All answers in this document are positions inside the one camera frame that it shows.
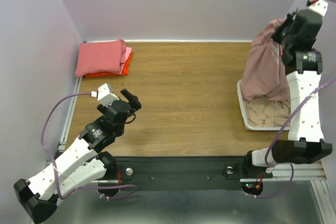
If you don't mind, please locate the dusty pink printed t-shirt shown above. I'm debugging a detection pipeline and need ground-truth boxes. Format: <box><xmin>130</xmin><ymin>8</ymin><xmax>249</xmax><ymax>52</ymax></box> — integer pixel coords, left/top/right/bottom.
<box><xmin>240</xmin><ymin>19</ymin><xmax>290</xmax><ymax>101</ymax></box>

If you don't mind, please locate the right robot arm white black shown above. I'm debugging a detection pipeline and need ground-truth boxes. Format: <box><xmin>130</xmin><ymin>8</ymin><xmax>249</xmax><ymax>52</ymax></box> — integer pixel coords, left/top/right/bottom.
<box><xmin>241</xmin><ymin>8</ymin><xmax>333</xmax><ymax>177</ymax></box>

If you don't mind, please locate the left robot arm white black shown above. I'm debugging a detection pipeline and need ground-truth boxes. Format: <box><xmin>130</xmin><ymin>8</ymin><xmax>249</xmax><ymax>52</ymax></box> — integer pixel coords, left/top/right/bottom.
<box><xmin>14</xmin><ymin>83</ymin><xmax>142</xmax><ymax>223</ymax></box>

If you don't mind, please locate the folded orange red t-shirt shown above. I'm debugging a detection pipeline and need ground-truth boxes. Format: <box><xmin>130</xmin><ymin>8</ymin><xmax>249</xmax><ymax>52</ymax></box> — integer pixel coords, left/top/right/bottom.
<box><xmin>85</xmin><ymin>52</ymin><xmax>133</xmax><ymax>78</ymax></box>

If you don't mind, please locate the folded light pink t-shirt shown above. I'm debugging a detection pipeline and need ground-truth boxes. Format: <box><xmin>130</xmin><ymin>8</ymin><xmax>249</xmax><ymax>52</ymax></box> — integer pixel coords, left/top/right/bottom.
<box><xmin>119</xmin><ymin>47</ymin><xmax>132</xmax><ymax>76</ymax></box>

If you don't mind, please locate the folded coral pink t-shirt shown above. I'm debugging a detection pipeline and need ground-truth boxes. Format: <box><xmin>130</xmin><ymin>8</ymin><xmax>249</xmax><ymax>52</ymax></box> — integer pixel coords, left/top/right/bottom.
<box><xmin>75</xmin><ymin>39</ymin><xmax>126</xmax><ymax>78</ymax></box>

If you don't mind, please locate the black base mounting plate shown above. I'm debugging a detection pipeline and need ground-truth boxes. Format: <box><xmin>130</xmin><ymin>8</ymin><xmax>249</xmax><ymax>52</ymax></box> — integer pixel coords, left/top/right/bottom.
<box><xmin>97</xmin><ymin>156</ymin><xmax>274</xmax><ymax>192</ymax></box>

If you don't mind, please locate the beige crumpled t-shirt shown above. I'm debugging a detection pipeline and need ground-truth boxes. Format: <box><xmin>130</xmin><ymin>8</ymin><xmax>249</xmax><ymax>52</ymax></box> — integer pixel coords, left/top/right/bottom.
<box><xmin>245</xmin><ymin>98</ymin><xmax>291</xmax><ymax>127</ymax></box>

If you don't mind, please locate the white plastic laundry basket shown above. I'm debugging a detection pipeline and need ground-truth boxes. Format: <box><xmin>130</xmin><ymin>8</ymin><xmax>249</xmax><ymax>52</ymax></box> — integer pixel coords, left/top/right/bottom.
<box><xmin>237</xmin><ymin>80</ymin><xmax>281</xmax><ymax>131</ymax></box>

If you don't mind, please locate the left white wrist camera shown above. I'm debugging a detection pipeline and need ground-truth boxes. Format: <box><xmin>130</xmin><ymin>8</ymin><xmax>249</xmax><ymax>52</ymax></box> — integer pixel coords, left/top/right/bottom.
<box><xmin>90</xmin><ymin>83</ymin><xmax>120</xmax><ymax>107</ymax></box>

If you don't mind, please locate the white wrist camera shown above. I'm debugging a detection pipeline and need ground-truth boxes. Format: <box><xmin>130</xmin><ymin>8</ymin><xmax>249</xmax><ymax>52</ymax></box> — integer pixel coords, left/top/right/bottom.
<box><xmin>90</xmin><ymin>83</ymin><xmax>120</xmax><ymax>107</ymax></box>
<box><xmin>306</xmin><ymin>0</ymin><xmax>328</xmax><ymax>17</ymax></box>

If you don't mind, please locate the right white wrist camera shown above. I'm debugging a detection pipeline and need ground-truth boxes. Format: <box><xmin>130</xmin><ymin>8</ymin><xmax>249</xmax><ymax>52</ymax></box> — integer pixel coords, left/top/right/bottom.
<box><xmin>306</xmin><ymin>0</ymin><xmax>328</xmax><ymax>17</ymax></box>

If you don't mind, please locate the aluminium frame rail left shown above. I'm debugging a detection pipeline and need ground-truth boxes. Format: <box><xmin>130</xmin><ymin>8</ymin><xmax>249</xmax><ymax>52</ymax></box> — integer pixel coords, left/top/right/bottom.
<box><xmin>54</xmin><ymin>78</ymin><xmax>82</xmax><ymax>159</ymax></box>

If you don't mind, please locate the aluminium frame rail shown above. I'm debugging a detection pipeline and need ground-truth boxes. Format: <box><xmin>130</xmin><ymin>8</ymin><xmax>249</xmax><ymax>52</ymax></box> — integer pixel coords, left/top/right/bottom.
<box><xmin>272</xmin><ymin>162</ymin><xmax>327</xmax><ymax>181</ymax></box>
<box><xmin>54</xmin><ymin>78</ymin><xmax>82</xmax><ymax>159</ymax></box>

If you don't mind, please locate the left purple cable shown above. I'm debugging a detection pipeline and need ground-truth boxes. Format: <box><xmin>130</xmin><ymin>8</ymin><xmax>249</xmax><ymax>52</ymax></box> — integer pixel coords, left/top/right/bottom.
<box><xmin>41</xmin><ymin>92</ymin><xmax>138</xmax><ymax>200</ymax></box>

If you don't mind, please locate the aluminium frame rail front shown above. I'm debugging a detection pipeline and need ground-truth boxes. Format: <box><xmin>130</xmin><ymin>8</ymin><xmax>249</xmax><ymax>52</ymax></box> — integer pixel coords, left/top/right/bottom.
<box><xmin>272</xmin><ymin>162</ymin><xmax>327</xmax><ymax>181</ymax></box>

